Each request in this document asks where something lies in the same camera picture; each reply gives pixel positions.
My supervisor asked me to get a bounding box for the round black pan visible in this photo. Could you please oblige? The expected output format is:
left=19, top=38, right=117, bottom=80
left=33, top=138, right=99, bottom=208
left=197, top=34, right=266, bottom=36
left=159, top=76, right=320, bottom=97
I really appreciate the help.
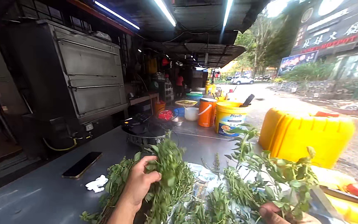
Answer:
left=122, top=114, right=174, bottom=149

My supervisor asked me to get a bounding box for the crumpled white tissue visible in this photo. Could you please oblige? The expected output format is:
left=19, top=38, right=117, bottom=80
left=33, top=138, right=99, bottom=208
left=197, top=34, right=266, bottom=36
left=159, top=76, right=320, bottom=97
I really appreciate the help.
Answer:
left=85, top=174, right=109, bottom=193

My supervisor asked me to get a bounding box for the teal plastic basin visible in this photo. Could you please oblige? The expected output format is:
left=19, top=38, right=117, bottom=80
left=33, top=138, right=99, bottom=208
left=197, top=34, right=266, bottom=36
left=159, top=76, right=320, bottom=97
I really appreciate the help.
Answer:
left=185, top=93, right=203, bottom=102

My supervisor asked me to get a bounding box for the person's right hand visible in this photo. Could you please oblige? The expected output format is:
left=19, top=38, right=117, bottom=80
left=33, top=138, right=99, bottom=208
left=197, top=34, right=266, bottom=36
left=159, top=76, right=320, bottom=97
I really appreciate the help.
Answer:
left=259, top=202, right=323, bottom=224

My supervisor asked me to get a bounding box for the large yellow plastic jerrycan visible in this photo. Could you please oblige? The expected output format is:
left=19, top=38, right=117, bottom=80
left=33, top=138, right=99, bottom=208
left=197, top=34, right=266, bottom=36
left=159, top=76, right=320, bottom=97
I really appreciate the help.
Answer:
left=258, top=108, right=356, bottom=169

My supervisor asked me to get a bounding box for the orange bucket with white handle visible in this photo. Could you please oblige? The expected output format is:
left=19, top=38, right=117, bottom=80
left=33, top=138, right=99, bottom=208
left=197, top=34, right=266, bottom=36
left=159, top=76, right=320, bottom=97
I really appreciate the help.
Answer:
left=198, top=98, right=217, bottom=128

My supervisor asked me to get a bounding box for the dark shop sign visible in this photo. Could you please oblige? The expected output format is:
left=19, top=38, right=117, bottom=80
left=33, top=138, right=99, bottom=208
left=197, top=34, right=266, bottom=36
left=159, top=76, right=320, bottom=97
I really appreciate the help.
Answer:
left=291, top=0, right=358, bottom=56

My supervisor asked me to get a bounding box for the black handled utensil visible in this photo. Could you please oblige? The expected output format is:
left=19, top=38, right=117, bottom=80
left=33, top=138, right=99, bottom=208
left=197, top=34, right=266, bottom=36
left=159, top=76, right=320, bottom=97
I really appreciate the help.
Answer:
left=239, top=94, right=255, bottom=108

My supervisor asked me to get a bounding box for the pile of trimmed herb sprigs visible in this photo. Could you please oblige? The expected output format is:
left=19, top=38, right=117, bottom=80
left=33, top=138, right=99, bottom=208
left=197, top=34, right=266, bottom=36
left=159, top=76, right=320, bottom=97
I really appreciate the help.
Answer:
left=167, top=152, right=262, bottom=224

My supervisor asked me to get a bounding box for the round yellow tray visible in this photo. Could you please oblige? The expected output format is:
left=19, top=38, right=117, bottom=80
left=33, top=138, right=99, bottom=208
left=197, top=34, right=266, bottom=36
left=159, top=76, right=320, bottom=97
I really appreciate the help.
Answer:
left=175, top=100, right=198, bottom=108

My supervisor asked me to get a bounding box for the white plastic tub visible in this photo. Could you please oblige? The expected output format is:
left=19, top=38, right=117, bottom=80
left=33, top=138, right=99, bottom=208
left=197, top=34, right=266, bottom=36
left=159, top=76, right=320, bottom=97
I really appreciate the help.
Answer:
left=184, top=107, right=200, bottom=121

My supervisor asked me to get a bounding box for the blue billboard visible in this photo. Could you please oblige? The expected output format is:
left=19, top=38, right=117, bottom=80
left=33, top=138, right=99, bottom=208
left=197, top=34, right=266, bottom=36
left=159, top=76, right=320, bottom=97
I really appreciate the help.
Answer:
left=277, top=50, right=319, bottom=77

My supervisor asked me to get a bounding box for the small orange bucket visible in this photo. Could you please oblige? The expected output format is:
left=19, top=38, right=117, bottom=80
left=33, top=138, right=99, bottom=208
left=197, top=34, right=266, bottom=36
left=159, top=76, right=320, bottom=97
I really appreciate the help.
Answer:
left=154, top=101, right=166, bottom=116

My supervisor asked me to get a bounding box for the fluorescent tube lamp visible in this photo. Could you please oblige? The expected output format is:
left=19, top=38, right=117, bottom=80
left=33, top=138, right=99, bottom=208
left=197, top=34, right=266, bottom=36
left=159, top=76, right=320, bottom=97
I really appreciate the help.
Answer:
left=223, top=0, right=233, bottom=27
left=154, top=0, right=177, bottom=27
left=94, top=0, right=140, bottom=30

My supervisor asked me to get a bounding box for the large stainless steel oven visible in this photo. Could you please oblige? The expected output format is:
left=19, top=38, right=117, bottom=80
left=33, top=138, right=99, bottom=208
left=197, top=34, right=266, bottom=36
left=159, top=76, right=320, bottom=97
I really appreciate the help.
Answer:
left=9, top=19, right=129, bottom=125

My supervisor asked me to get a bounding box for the long leafy herb sprig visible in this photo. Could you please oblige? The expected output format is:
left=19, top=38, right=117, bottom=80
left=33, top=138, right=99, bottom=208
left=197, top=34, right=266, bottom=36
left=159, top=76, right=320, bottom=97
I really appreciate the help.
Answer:
left=225, top=124, right=320, bottom=221

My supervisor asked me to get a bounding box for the person's left hand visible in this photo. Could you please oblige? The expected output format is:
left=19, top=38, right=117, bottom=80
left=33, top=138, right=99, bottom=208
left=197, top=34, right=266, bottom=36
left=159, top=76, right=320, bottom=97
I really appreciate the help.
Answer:
left=124, top=155, right=162, bottom=210

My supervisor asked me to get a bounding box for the red plastic bag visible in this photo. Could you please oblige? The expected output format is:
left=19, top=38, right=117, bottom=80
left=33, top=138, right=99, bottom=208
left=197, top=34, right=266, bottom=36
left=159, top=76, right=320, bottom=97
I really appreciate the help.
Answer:
left=158, top=110, right=173, bottom=121

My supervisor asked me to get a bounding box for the white printed plastic bag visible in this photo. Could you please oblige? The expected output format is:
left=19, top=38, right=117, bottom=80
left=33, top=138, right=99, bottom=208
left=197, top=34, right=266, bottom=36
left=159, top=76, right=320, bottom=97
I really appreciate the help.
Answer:
left=167, top=162, right=291, bottom=224

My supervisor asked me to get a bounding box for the black smartphone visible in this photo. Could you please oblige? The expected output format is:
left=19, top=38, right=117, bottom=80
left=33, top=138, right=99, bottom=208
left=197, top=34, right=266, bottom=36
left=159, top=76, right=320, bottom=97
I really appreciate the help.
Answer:
left=62, top=151, right=103, bottom=179

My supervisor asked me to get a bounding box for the heap of dark green stalks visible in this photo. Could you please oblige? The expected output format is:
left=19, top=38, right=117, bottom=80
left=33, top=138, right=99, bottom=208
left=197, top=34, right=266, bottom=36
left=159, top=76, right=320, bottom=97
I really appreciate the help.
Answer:
left=80, top=151, right=151, bottom=224

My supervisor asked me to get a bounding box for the yellow bucket with blue label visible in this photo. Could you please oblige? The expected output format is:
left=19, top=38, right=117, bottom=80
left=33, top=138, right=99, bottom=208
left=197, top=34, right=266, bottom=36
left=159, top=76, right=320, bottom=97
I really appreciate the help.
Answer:
left=214, top=101, right=249, bottom=137

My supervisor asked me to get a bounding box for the white car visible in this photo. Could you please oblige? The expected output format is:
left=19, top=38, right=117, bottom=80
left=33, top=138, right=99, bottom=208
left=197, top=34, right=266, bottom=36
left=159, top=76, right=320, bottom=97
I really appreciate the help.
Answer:
left=231, top=76, right=255, bottom=85

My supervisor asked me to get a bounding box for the yellow gas hose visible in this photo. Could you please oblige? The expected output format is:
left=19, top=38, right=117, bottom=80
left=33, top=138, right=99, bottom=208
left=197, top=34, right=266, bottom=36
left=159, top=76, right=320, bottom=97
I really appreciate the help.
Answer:
left=43, top=138, right=77, bottom=152

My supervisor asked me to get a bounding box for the yellow container below metal tray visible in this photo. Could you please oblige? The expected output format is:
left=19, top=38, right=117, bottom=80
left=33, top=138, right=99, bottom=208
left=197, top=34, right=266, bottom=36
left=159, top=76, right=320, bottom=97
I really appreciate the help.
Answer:
left=323, top=193, right=358, bottom=224

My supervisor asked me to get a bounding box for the bunch of leafy green herbs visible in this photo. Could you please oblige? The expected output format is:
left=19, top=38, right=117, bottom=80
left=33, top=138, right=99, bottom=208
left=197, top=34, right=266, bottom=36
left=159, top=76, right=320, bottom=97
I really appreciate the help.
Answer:
left=145, top=131, right=195, bottom=224

